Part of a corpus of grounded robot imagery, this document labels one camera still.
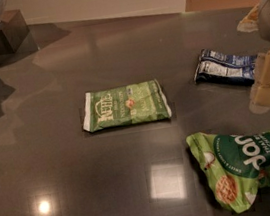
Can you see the green jalapeno chip bag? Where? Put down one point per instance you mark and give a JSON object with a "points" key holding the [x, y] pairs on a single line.
{"points": [[127, 105]]}

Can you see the green rice chip bag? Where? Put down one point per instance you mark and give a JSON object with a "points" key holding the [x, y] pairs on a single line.
{"points": [[236, 167]]}

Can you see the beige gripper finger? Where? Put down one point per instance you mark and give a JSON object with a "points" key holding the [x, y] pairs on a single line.
{"points": [[250, 22], [260, 90]]}

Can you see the dark wooden block stand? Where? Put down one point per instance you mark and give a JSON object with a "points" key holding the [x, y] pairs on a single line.
{"points": [[13, 31]]}

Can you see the blue chip bag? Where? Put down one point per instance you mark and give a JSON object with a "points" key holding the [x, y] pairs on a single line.
{"points": [[229, 69]]}

